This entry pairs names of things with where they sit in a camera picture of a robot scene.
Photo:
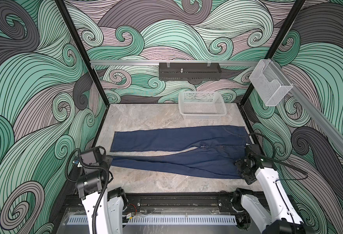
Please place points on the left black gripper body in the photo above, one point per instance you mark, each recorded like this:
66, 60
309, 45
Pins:
105, 162

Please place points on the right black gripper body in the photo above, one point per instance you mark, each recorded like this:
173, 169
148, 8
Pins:
241, 165

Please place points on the dark blue denim trousers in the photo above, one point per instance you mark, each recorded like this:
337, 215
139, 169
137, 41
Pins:
203, 151

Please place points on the white perforated plastic basket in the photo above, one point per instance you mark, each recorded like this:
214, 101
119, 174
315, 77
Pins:
201, 105

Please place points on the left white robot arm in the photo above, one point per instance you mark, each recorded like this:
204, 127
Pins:
103, 208

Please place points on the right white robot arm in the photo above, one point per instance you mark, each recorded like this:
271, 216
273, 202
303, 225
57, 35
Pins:
281, 217

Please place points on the black perforated metal tray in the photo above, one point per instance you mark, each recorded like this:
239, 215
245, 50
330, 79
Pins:
194, 72

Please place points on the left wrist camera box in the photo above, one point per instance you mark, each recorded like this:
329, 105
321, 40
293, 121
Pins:
92, 157

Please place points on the white slotted cable duct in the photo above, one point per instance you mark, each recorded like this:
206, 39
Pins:
182, 220

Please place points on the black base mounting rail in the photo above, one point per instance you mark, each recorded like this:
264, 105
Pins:
145, 203

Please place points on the clear plastic wall bin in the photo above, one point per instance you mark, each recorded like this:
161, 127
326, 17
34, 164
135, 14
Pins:
270, 82

